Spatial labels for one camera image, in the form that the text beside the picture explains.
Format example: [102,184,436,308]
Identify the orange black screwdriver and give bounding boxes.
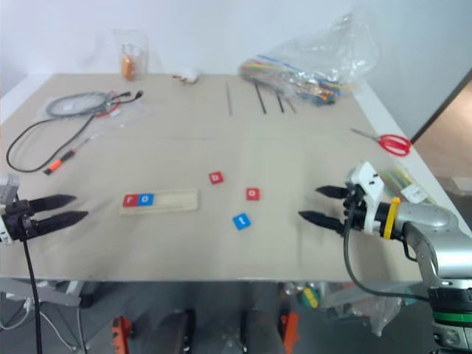
[43,135,94,176]

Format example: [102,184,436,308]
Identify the yellow green tape roll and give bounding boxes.
[297,286,321,308]

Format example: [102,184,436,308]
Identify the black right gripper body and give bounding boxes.
[338,185,370,236]

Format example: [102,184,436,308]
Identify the orange tool under table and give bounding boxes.
[279,312,300,354]
[110,314,134,354]

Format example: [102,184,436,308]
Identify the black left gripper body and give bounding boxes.
[1,200,40,243]

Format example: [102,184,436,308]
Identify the clear plastic bag under table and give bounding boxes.
[323,282,403,337]

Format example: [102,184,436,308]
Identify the large bag of coloured sticks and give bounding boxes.
[237,12,380,108]

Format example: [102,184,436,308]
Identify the loose black cable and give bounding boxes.
[4,113,97,175]

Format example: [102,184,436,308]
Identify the red handled scissors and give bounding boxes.
[350,128,412,158]

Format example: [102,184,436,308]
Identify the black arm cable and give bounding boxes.
[21,221,42,354]
[342,201,433,302]

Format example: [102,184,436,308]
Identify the clear bag with orange parts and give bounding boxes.
[111,28,150,82]

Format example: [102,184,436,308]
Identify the grey table frame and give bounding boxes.
[0,278,84,308]

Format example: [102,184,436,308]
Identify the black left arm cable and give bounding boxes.
[21,221,42,354]

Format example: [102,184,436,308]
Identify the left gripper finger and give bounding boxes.
[33,210,90,235]
[29,194,78,215]

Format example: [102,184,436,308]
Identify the blue tile letter t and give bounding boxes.
[232,214,253,232]

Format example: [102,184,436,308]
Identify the yellow wrist band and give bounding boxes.
[383,196,402,241]

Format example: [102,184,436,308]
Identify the white floor cable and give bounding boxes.
[0,294,78,351]

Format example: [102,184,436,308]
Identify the long thick black rod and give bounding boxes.
[254,83,268,115]

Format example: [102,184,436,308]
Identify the small pack of coloured sticks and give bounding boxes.
[378,165,437,207]

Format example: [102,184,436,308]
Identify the wooden letter tray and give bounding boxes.
[118,188,202,215]

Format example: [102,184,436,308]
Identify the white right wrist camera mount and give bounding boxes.
[345,161,392,237]

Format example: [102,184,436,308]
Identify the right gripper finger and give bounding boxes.
[297,210,342,234]
[315,185,350,200]

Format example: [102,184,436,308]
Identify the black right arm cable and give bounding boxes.
[342,201,433,302]

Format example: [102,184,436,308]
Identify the coiled grey cable in bag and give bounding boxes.
[45,89,145,121]

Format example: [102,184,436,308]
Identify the small white connector bundle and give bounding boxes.
[172,69,202,86]

